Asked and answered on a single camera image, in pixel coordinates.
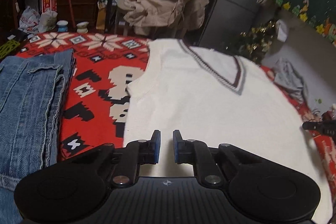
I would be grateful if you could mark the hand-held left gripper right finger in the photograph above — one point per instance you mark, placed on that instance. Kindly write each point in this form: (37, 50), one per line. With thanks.
(176, 148)

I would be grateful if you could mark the red cardboard box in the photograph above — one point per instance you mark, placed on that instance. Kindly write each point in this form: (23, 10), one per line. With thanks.
(48, 3)

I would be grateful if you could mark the white printed plastic bag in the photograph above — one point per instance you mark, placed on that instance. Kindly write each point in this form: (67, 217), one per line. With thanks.
(29, 20)

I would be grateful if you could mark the red patterned blanket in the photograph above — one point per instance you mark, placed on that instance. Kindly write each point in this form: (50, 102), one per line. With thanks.
(92, 82)

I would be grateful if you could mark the white knit vest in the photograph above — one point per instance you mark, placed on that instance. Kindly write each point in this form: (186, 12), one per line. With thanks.
(210, 108)

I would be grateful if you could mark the white hanging cloth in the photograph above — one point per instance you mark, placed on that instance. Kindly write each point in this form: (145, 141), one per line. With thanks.
(282, 29)

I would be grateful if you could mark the grey plastic bag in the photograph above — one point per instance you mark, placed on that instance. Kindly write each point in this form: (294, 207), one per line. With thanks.
(48, 20)

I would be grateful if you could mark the chair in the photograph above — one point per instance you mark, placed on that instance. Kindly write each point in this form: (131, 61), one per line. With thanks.
(123, 5)

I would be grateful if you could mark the wooden drawer cabinet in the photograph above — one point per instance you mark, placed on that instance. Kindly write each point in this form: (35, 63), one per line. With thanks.
(81, 6)

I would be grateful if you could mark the grey sweater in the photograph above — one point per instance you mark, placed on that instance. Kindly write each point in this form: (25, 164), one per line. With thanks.
(291, 79)

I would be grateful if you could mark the blue white ceramic cup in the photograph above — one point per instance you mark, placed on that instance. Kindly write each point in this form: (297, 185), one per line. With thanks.
(62, 26)

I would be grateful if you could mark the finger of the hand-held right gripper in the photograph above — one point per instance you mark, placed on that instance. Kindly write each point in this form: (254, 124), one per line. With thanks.
(321, 127)

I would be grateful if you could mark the small Christmas tree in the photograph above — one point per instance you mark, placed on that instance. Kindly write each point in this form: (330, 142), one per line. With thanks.
(258, 43)

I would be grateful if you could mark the blue jeans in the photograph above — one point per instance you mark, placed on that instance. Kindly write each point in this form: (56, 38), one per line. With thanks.
(26, 108)

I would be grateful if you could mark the lime green plastic rack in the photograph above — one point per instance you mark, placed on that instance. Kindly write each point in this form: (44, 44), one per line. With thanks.
(9, 49)

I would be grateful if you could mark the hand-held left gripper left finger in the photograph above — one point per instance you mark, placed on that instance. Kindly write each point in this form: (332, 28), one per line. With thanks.
(156, 148)

